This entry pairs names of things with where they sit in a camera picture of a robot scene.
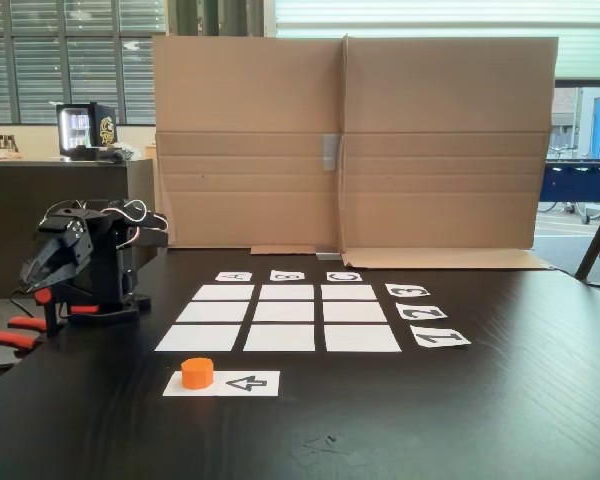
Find paper sheet number 1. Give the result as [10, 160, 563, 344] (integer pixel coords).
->
[409, 323, 472, 348]

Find dark counter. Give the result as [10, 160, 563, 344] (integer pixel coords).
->
[0, 158, 157, 300]

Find white nine-square grid sheet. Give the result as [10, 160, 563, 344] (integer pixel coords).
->
[153, 283, 402, 354]

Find paper sheet number 3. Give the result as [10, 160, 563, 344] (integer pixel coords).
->
[384, 282, 430, 301]

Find paper sheet number 2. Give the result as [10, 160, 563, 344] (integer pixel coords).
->
[395, 301, 449, 321]

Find white red servo cable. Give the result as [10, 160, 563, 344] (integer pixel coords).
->
[107, 198, 170, 251]

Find brown cardboard screen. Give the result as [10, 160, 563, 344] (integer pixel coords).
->
[151, 33, 560, 271]

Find white arrow paper sheet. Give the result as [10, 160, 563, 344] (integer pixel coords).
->
[161, 369, 282, 399]

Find round orange token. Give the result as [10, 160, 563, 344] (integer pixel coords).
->
[180, 356, 215, 390]

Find orange black bar clamp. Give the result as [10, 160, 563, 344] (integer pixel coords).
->
[0, 287, 104, 376]

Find black mini fridge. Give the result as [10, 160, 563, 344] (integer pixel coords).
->
[55, 102, 117, 162]

